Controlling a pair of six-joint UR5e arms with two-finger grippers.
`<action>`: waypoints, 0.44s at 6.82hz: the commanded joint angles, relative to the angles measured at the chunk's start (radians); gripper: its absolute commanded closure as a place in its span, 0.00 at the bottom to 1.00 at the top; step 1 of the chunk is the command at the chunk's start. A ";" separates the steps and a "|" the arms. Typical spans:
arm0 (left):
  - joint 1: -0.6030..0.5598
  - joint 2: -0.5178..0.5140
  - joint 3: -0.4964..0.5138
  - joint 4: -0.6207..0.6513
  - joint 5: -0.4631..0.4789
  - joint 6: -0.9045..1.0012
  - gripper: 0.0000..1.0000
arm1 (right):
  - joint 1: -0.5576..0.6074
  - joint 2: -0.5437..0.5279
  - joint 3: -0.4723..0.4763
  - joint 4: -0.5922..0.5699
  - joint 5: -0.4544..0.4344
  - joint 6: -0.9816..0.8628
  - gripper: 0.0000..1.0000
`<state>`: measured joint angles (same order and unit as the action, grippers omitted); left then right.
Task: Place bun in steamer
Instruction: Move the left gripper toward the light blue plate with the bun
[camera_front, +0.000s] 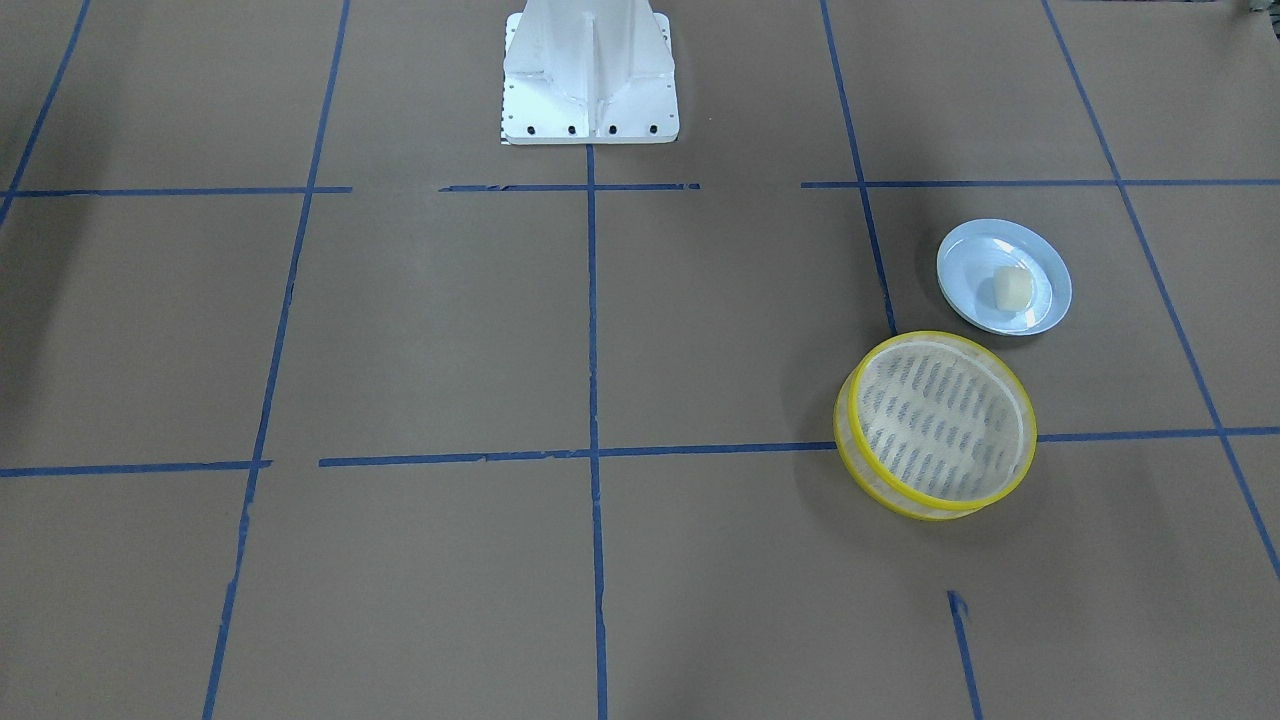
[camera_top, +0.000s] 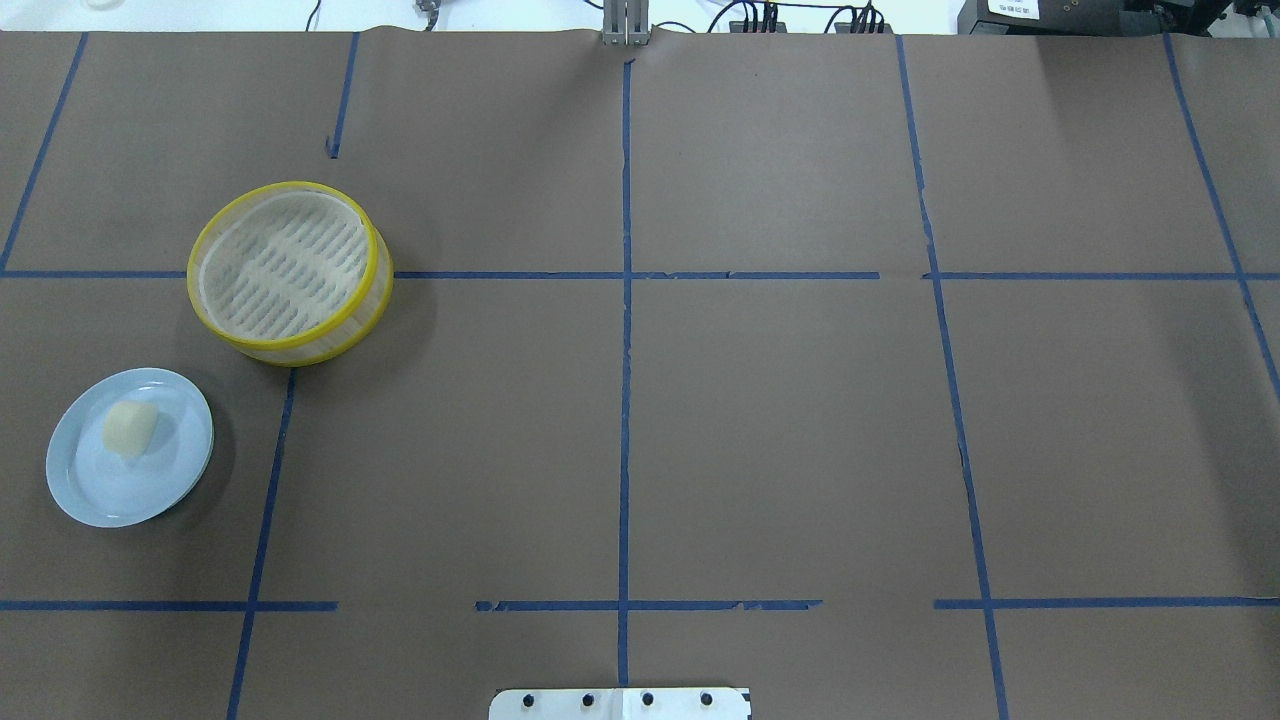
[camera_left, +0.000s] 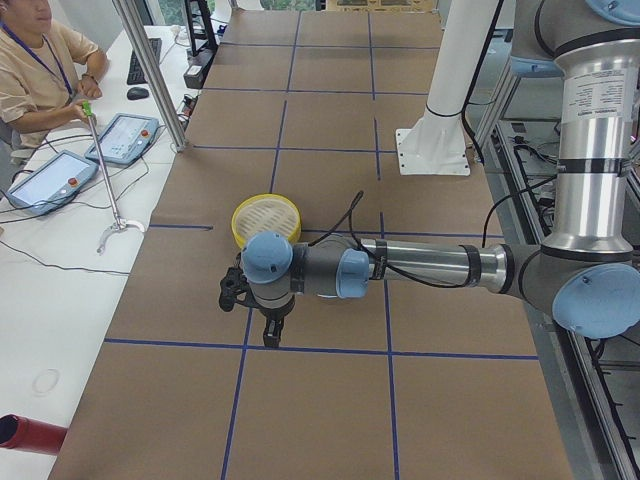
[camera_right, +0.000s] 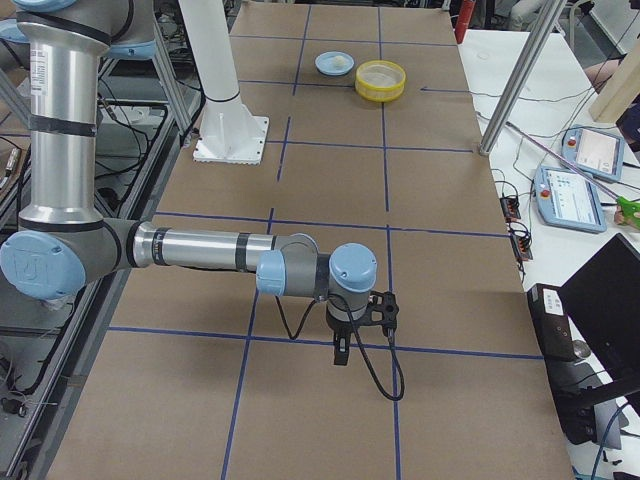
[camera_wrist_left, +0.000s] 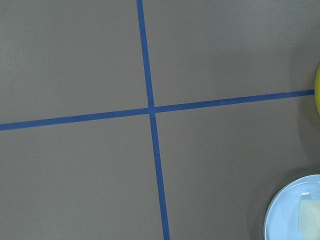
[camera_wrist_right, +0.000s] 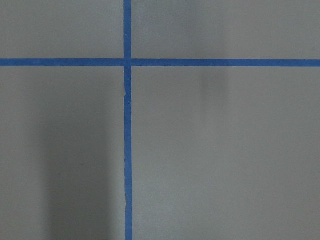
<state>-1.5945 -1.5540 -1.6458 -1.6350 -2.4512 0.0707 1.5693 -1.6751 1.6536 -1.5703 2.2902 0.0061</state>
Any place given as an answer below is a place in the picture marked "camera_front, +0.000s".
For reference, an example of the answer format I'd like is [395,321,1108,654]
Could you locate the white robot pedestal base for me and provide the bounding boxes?
[500,1,681,146]

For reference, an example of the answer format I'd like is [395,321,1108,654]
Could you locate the yellow rimmed bamboo steamer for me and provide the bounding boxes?
[832,331,1038,521]

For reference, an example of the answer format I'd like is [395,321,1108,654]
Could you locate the white steamed bun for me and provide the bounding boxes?
[992,266,1036,313]

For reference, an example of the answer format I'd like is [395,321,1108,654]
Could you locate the light blue plate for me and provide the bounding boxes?
[936,218,1074,337]

